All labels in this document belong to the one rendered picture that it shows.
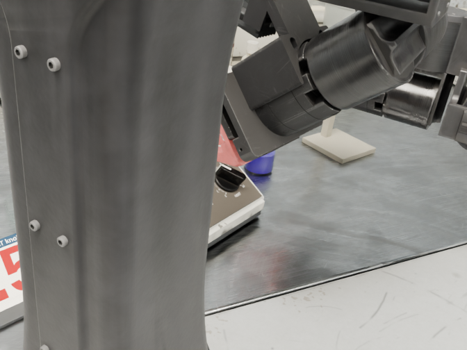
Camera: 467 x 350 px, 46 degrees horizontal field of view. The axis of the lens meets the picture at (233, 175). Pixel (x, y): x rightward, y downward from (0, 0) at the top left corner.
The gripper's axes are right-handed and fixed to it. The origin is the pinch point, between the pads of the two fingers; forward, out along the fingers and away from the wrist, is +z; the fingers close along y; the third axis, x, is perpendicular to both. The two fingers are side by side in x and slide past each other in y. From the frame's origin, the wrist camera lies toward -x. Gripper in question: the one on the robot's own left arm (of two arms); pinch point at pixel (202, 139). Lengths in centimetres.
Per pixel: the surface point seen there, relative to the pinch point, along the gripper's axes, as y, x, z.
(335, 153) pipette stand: -32.5, 8.7, 9.0
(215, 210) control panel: -4.0, 6.9, 6.6
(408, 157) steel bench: -42.7, 14.3, 3.8
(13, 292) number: 15.9, 5.1, 12.5
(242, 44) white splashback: -55, -17, 33
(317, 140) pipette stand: -34.4, 6.1, 12.0
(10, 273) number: 15.4, 3.6, 12.7
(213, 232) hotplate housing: -2.2, 8.8, 6.4
